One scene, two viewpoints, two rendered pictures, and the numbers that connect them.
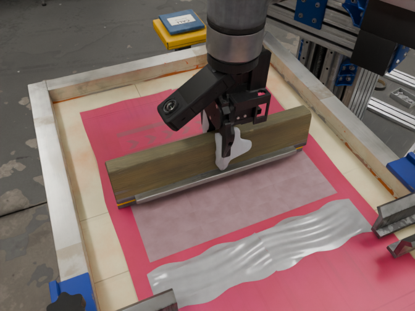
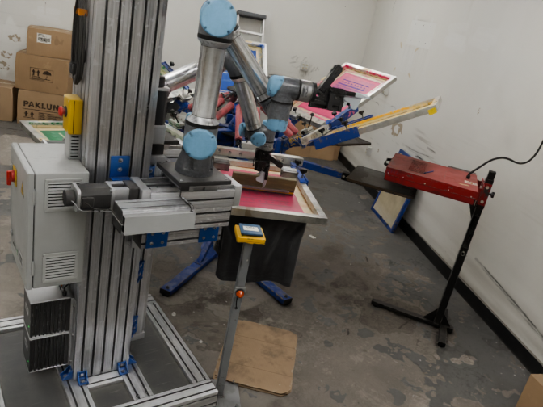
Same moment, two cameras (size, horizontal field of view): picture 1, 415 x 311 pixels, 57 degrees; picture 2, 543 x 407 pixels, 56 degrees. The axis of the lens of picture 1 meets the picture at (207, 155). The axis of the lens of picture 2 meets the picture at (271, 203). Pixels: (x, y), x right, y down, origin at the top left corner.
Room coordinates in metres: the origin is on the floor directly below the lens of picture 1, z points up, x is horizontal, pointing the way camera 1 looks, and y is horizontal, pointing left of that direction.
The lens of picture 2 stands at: (3.04, 0.47, 1.92)
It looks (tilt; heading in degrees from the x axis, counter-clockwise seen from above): 21 degrees down; 189
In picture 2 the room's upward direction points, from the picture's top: 12 degrees clockwise
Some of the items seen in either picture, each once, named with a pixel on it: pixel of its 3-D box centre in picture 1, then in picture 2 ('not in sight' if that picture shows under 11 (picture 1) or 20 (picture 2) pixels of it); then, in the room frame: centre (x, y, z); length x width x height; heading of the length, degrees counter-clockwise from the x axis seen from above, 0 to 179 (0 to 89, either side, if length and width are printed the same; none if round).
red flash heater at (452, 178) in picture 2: not in sight; (434, 178); (-0.38, 0.96, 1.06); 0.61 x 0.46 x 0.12; 83
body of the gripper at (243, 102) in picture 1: (234, 86); (262, 159); (0.46, -0.04, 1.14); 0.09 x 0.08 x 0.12; 113
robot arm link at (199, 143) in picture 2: not in sight; (208, 81); (1.36, -0.10, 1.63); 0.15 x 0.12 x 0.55; 21
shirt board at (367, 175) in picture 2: not in sight; (322, 168); (-0.47, 0.22, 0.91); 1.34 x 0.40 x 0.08; 83
